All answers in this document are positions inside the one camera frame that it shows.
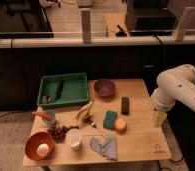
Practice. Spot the yellow soft gripper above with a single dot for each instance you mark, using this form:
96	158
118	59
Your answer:
159	118

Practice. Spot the yellow banana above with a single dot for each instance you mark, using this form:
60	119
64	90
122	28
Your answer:
84	111

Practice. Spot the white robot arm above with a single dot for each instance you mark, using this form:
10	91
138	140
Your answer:
176	84

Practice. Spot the purple bowl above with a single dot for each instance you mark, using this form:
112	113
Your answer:
104	87

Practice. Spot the red bowl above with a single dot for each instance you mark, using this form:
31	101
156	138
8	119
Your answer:
34	141

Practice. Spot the red yellow apple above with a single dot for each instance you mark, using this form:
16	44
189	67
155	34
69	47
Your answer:
120	125

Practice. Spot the green sponge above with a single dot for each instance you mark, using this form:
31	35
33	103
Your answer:
109	119

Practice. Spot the blue cloth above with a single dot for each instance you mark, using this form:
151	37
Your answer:
107	149

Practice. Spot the gold fork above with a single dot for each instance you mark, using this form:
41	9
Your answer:
94	125

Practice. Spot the white cup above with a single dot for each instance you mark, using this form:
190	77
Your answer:
74	138

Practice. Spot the green plastic tray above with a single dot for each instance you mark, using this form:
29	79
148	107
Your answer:
66	90

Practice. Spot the dark grape bunch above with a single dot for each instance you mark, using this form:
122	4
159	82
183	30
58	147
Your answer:
58	133

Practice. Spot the small grey blue cup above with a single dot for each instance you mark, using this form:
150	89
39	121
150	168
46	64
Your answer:
52	121

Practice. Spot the small dark object in tray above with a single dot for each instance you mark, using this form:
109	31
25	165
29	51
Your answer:
47	99

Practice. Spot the white egg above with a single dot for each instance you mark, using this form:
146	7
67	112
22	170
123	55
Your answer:
42	149

